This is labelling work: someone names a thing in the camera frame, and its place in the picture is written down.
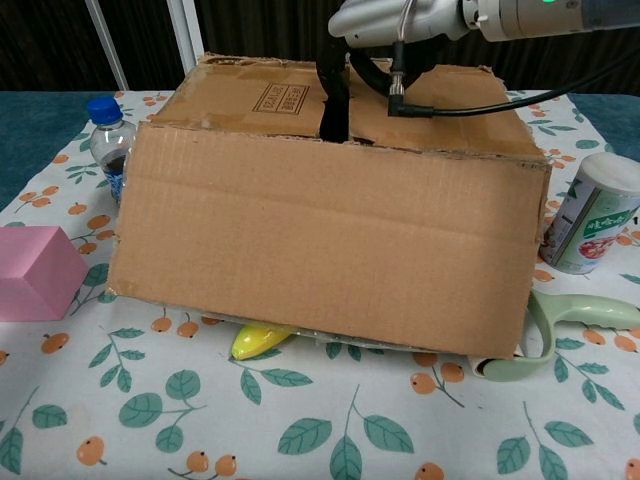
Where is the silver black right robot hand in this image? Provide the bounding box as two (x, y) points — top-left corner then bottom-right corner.
(314, 0), (474, 141)

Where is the brown cardboard box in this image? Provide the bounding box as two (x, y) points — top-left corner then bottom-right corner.
(105, 51), (554, 360)

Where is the black pleated curtain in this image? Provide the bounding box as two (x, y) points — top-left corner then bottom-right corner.
(0, 0), (640, 95)

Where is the white green labelled can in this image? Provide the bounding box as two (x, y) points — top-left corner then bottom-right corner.
(538, 151), (640, 275)

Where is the cola bottle with blue cap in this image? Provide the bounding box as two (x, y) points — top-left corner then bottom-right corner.
(86, 96), (139, 204)

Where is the yellow toy banana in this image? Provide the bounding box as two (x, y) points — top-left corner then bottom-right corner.
(229, 323), (296, 361)

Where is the teal table cover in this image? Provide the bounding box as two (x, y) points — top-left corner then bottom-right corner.
(0, 89), (640, 211)

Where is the floral leaf print tablecloth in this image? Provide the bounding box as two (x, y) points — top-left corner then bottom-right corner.
(0, 89), (640, 480)

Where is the pink foam block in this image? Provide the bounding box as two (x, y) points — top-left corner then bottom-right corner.
(0, 224), (90, 323)

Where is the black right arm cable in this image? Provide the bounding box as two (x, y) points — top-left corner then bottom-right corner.
(387, 0), (640, 119)

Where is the white frame post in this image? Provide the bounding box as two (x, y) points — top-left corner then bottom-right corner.
(166, 0), (206, 76)

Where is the thin grey frame rail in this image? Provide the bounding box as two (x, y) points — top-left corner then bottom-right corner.
(83, 0), (129, 91)

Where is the green handled lint roller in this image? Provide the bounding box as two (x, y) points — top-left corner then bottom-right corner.
(472, 291), (640, 384)

